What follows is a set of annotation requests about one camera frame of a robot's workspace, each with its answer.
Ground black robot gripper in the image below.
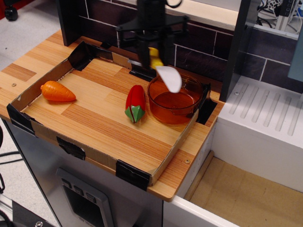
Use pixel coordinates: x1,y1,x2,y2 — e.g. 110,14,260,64
116,0,189,69

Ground yellow handled white toy knife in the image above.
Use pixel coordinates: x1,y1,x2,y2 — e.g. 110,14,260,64
149,47,182,94

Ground transparent orange plastic pot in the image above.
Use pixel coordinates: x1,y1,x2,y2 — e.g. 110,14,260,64
147,73,205,124

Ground red green toy pepper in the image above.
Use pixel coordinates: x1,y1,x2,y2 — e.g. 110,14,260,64
125,85,145,123

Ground orange plastic toy carrot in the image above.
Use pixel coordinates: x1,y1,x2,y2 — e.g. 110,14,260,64
40,80,76,102

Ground black office chair wheel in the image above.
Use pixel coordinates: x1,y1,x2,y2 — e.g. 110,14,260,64
3,0,18,21

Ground white toy sink unit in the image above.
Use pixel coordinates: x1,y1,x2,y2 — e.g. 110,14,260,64
163,77,303,227

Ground grey toy oven front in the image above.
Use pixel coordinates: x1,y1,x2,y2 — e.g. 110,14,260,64
4,121,163,227

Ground dark grey right post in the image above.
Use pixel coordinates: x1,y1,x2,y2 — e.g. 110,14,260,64
220,0,260,102

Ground white cables in background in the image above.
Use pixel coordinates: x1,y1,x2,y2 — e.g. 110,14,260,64
257,0,303,36

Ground black cables on floor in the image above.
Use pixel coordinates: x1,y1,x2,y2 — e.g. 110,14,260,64
0,125,24,227

